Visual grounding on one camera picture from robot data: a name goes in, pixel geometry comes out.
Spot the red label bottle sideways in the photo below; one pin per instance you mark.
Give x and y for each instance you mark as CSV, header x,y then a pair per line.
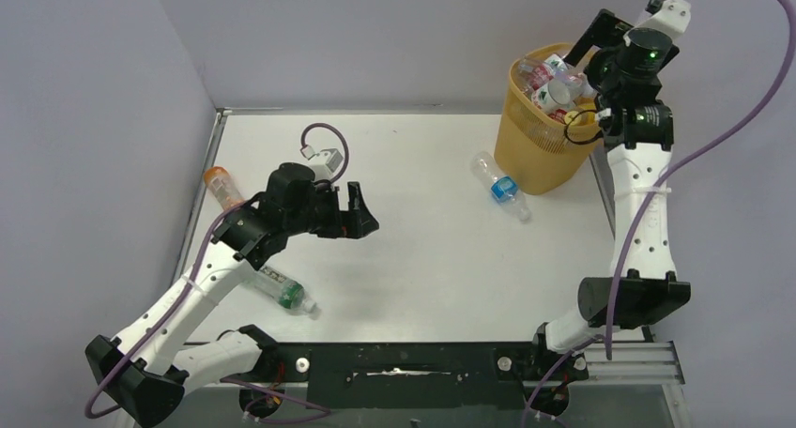
x,y
532,74

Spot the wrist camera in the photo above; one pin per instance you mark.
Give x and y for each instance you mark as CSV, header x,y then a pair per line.
x,y
670,17
324,163

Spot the small blue label bottle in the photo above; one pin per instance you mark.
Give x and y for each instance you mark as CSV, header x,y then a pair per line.
x,y
501,187

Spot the green label bottle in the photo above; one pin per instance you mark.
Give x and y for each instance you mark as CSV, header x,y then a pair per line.
x,y
285,291

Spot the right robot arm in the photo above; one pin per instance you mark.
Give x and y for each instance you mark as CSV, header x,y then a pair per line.
x,y
637,130

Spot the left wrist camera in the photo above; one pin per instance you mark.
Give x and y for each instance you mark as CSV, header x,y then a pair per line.
x,y
324,163

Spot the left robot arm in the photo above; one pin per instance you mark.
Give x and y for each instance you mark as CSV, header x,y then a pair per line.
x,y
146,369

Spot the orange cap bottle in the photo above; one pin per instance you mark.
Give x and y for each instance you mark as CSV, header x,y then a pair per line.
x,y
222,186

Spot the aluminium frame rail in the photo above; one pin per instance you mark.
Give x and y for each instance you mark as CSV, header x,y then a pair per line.
x,y
638,386

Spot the yellow plastic waste bin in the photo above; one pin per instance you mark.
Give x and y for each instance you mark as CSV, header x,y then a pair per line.
x,y
537,150

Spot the yellow juice bottle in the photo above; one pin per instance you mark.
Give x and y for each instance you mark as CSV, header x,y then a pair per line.
x,y
580,115

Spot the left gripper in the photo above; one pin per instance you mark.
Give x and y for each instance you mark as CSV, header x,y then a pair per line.
x,y
355,224

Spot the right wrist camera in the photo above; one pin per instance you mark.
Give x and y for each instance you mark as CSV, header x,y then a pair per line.
x,y
670,17

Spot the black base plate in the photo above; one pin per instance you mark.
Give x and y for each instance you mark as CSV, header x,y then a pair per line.
x,y
415,375

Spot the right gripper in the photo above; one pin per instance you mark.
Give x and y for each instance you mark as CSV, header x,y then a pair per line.
x,y
605,32

